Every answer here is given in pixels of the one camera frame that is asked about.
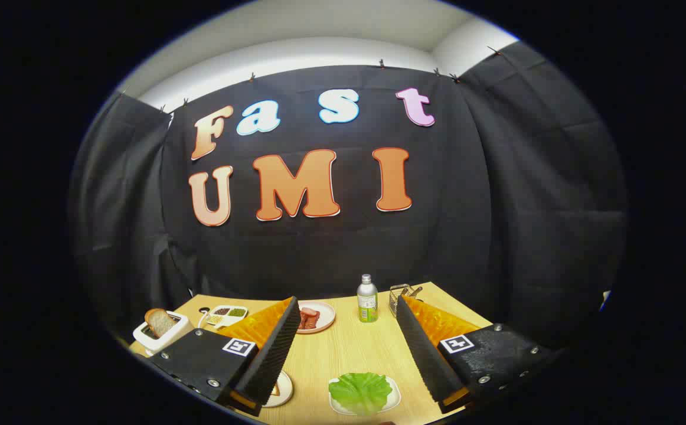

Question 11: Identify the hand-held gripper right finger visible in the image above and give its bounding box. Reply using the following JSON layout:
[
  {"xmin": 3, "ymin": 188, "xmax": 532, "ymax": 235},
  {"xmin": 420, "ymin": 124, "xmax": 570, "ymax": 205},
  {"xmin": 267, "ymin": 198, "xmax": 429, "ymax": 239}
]
[{"xmin": 396, "ymin": 295, "xmax": 558, "ymax": 415}]

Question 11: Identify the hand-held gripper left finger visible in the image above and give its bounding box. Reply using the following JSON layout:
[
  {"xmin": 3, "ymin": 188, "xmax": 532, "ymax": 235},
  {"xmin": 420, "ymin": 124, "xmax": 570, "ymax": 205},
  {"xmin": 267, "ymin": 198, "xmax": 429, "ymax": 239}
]
[{"xmin": 148, "ymin": 296, "xmax": 300, "ymax": 417}]

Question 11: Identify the green lettuce leaf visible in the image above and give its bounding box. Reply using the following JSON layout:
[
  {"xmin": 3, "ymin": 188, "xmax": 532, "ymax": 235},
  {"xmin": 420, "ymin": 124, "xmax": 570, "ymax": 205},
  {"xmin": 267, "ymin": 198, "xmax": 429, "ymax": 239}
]
[{"xmin": 328, "ymin": 372, "xmax": 393, "ymax": 415}]

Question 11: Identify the brown crust bread slice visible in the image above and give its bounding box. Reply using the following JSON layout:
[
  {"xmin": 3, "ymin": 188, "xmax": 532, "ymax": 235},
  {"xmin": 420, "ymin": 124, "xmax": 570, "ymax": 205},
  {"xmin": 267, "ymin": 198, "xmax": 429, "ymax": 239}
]
[{"xmin": 145, "ymin": 308, "xmax": 177, "ymax": 338}]

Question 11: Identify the white round plate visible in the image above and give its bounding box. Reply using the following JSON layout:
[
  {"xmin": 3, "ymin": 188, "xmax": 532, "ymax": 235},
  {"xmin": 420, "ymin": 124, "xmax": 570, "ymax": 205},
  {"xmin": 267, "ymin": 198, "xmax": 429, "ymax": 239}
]
[{"xmin": 262, "ymin": 371, "xmax": 294, "ymax": 408}]

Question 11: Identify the white square plate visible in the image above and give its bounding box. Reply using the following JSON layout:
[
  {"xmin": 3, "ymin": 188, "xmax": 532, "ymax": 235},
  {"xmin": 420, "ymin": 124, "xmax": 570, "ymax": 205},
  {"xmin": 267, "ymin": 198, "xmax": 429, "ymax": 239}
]
[{"xmin": 328, "ymin": 377, "xmax": 402, "ymax": 416}]

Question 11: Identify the white divided condiment dish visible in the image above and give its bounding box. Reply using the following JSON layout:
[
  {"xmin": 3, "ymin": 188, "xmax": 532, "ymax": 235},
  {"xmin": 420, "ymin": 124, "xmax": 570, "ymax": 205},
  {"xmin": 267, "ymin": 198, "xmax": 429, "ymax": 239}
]
[{"xmin": 206, "ymin": 305, "xmax": 249, "ymax": 327}]

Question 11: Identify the pink plate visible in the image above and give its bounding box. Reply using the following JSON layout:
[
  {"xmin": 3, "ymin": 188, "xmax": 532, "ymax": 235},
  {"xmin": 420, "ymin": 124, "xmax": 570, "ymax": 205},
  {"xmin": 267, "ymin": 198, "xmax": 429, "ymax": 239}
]
[{"xmin": 297, "ymin": 301, "xmax": 337, "ymax": 335}]

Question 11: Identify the silver bottle green label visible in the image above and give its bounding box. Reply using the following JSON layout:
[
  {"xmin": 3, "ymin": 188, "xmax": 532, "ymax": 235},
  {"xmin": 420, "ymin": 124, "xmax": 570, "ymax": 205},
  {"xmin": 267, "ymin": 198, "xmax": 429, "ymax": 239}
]
[{"xmin": 357, "ymin": 274, "xmax": 379, "ymax": 323}]

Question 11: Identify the white toaster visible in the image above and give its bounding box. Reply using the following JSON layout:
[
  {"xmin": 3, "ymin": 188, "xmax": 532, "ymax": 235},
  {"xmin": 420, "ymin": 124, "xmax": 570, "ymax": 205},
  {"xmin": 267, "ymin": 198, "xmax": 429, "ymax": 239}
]
[{"xmin": 133, "ymin": 311, "xmax": 194, "ymax": 357}]

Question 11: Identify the black backdrop cloth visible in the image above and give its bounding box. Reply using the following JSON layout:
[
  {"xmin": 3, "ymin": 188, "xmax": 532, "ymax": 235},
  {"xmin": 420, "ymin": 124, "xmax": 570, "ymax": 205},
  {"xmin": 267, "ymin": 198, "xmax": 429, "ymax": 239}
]
[{"xmin": 68, "ymin": 41, "xmax": 630, "ymax": 349}]

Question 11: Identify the wire utensil basket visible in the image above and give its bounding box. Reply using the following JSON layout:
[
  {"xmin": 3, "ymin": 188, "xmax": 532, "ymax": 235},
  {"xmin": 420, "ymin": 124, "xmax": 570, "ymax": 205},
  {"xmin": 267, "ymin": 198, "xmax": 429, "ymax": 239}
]
[{"xmin": 388, "ymin": 284, "xmax": 414, "ymax": 316}]

